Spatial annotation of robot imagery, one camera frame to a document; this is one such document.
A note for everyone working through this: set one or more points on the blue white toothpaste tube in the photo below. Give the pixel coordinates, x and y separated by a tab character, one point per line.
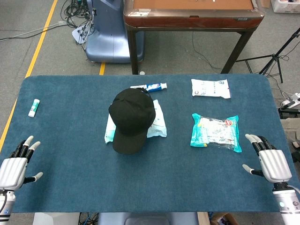
155	87

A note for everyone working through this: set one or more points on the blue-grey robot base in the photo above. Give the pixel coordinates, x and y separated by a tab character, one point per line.
105	44

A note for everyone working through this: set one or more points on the white power strip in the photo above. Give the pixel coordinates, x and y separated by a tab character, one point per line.
290	102

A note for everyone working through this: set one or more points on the white storage box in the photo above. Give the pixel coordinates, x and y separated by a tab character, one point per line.
284	5

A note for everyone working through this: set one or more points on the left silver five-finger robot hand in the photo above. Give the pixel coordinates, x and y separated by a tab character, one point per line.
12	168

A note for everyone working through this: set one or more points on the black tripod stand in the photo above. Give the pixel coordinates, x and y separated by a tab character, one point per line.
273	58

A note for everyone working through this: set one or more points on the white green glue stick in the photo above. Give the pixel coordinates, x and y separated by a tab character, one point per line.
34	107

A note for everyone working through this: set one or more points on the white printed pouch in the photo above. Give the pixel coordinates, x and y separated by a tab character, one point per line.
209	88

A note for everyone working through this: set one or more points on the light blue wet wipes pack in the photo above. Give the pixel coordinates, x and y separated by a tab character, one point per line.
159	126

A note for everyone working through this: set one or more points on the grey-blue robot torso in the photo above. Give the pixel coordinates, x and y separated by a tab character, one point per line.
147	219

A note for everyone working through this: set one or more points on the open cardboard box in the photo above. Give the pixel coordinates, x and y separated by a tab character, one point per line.
222	219

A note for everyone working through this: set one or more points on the blue felt table cover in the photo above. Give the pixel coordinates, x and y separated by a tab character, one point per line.
140	182

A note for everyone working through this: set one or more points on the brown mahjong table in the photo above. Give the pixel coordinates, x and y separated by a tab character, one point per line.
192	20

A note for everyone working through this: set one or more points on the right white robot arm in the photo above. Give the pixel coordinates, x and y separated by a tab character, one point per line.
287	204

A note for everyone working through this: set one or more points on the teal clear snack bag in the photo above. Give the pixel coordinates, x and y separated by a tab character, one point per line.
214	132

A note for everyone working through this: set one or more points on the green wet wipes pack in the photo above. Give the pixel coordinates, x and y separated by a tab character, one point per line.
109	133

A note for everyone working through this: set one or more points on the black baseball cap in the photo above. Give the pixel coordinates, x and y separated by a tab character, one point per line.
131	117

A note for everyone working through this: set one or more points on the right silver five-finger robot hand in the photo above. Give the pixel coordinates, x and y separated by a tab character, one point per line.
275	166

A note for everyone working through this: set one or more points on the black equipment box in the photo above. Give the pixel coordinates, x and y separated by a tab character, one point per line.
289	113

